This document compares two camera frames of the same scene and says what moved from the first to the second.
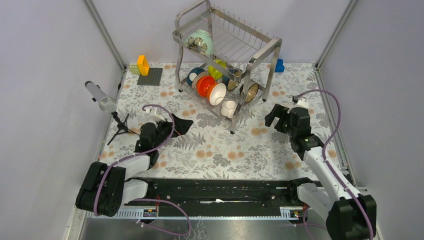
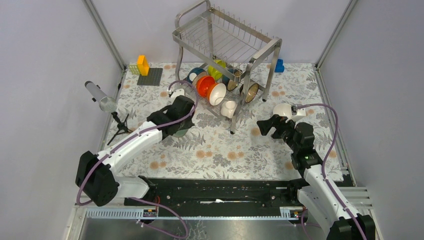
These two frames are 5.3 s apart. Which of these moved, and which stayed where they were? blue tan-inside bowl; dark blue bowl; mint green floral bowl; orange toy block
Moved: mint green floral bowl
Stayed: blue tan-inside bowl; dark blue bowl; orange toy block
